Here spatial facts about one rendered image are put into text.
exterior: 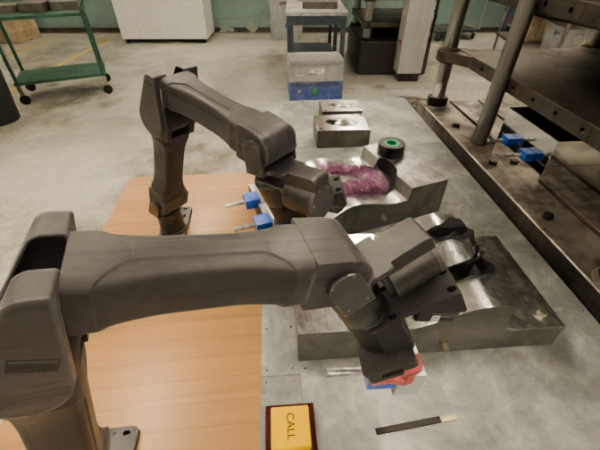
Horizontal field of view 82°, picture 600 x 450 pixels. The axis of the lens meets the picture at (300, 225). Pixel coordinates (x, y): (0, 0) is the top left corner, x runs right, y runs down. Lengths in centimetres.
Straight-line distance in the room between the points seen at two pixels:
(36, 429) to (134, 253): 19
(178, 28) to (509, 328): 691
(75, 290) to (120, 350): 54
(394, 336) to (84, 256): 31
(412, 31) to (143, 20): 456
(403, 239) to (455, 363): 43
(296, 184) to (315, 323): 26
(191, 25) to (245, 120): 661
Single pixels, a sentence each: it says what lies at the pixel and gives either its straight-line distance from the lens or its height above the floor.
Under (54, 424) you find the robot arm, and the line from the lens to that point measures 41.
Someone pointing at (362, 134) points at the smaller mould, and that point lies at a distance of 136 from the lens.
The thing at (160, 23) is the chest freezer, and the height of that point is 31.
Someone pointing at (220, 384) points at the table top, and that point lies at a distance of 70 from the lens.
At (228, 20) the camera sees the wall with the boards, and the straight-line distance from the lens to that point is 786.
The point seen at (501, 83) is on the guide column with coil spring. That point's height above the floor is 102.
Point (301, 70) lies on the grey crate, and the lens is 406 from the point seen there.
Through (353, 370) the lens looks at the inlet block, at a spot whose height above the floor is 94.
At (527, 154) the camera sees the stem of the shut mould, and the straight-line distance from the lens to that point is 134.
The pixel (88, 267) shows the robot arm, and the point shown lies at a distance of 27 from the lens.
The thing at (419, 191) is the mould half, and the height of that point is 89.
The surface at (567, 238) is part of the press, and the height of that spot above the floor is 79.
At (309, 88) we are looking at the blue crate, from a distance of 411.
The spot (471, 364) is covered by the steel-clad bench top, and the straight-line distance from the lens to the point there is 77.
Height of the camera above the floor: 141
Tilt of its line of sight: 39 degrees down
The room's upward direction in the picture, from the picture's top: straight up
